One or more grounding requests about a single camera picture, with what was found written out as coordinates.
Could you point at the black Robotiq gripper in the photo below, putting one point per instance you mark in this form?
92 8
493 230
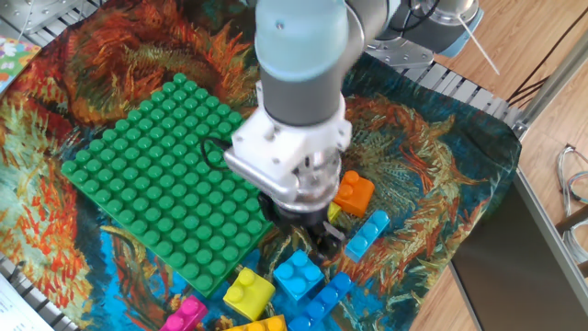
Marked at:
294 220

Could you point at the dark blue four-stud brick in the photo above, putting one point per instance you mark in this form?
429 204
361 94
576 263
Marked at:
321 301

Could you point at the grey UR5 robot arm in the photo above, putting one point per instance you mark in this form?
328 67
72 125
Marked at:
298 92

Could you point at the light blue three-stud brick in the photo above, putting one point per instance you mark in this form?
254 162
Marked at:
365 239

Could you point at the small lime one-stud block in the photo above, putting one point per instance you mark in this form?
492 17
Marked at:
334 212

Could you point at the light blue four-stud square block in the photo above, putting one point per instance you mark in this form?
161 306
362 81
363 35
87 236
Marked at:
298 276

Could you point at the orange two-stud block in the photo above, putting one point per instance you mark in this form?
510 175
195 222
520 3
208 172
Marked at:
358 197

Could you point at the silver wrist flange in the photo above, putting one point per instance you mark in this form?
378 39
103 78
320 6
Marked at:
303 193

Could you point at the large lime two-stud block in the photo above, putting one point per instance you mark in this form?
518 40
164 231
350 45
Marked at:
250 296

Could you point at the orange-yellow four-stud brick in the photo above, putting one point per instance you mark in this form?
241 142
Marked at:
262 325

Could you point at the sunflower painting print cloth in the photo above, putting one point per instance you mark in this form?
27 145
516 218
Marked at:
413 138

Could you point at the pink three-stud brick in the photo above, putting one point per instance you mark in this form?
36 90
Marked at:
184 317

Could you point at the dark grey panel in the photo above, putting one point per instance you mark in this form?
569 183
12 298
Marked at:
505 276

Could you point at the green studded baseplate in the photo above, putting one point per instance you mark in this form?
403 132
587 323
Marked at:
151 193

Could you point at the brown wooden bar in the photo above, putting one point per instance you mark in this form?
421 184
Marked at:
574 223

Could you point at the white zip tie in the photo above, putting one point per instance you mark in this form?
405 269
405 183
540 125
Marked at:
478 43

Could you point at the white printed paper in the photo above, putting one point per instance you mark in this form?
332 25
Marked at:
14 312

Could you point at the flower print paper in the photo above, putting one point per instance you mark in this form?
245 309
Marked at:
16 60

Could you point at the perforated aluminium plate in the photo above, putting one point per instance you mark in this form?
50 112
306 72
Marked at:
46 14

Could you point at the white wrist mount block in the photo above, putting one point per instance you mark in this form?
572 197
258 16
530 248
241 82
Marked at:
275 147

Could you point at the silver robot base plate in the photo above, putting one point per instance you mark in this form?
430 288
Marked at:
399 55

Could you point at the aluminium frame bar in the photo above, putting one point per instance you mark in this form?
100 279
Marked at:
551 92

